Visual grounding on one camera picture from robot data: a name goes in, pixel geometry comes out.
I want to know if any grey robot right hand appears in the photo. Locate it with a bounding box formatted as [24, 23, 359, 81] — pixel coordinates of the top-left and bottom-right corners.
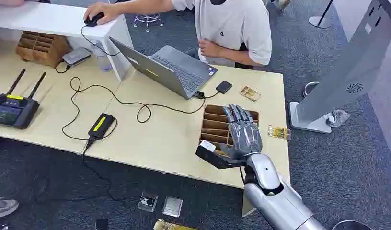
[219, 103, 264, 160]

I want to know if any person's left hand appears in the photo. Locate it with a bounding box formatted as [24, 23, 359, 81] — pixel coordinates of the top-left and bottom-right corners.
[198, 39, 222, 59]

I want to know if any person's right hand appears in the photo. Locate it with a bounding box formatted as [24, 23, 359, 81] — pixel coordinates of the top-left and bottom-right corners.
[83, 1, 121, 26]

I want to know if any black computer mouse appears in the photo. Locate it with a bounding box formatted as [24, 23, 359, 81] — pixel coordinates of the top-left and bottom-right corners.
[84, 12, 105, 28]

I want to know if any wooden card box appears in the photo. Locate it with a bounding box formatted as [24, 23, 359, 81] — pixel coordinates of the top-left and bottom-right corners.
[199, 104, 260, 151]

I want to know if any person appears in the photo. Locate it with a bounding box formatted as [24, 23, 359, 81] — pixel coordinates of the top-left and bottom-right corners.
[83, 0, 273, 69]

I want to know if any yellow card in clear sleeve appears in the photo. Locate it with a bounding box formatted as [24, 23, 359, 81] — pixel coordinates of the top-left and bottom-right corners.
[267, 125, 292, 141]
[239, 86, 262, 103]

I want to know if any black external drive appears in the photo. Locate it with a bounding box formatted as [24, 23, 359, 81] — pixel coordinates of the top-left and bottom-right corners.
[215, 80, 233, 95]

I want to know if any white desk riser shelf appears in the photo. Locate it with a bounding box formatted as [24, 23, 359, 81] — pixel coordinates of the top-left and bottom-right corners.
[0, 2, 134, 82]

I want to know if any grey laptop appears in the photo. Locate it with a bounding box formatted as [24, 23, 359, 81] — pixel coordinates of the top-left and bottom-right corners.
[108, 36, 219, 100]

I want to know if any clear plastic bottle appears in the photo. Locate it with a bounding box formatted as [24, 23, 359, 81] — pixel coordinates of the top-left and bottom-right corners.
[92, 43, 113, 72]

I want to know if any flat grey white device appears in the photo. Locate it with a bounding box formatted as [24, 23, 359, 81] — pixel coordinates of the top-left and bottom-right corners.
[61, 47, 92, 67]

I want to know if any chrome stool base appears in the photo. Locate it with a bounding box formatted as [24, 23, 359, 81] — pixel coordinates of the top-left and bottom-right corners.
[132, 14, 165, 33]

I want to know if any wooden organizer box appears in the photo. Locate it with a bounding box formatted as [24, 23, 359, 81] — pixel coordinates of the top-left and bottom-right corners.
[15, 31, 73, 69]

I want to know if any crumpled clear plastic bag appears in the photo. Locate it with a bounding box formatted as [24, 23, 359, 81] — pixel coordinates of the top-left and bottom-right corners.
[325, 109, 351, 128]

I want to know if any black power adapter yellow label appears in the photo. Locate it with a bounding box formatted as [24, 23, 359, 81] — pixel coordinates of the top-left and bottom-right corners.
[87, 113, 116, 141]

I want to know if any dark printed card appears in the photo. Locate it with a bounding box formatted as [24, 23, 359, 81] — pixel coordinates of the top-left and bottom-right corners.
[137, 191, 159, 213]

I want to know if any yellow printed card pack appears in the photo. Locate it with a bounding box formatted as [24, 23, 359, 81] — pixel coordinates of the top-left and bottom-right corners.
[153, 218, 199, 230]

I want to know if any grey kiosk stand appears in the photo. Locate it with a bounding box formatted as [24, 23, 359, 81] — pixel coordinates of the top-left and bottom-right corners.
[288, 0, 391, 134]

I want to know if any black remote controller with antennas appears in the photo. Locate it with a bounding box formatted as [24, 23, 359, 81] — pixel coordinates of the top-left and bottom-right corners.
[0, 69, 47, 130]

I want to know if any round dark base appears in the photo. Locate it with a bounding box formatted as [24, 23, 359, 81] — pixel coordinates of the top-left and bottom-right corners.
[331, 219, 375, 230]

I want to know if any black mouse cable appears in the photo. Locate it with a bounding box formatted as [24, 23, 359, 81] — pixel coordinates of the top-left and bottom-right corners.
[80, 25, 122, 58]

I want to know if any right wrist camera pale box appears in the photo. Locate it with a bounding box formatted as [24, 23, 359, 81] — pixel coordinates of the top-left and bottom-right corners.
[195, 139, 248, 170]

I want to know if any short black drive cable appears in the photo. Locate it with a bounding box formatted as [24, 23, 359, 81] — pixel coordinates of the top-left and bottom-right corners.
[194, 91, 220, 100]

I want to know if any short black device cable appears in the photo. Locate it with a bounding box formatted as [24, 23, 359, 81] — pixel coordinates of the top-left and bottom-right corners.
[55, 61, 72, 75]

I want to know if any white cable loop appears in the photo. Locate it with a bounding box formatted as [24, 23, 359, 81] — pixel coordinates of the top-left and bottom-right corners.
[303, 81, 320, 98]

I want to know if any black adapter cable to laptop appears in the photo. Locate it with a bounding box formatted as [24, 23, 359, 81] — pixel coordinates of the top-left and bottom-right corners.
[61, 76, 207, 141]

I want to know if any stanchion post with round base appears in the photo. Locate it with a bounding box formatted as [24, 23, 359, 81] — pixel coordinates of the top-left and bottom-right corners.
[308, 0, 334, 30]

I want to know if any black power cord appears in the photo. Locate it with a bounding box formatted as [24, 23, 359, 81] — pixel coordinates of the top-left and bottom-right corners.
[80, 139, 142, 205]

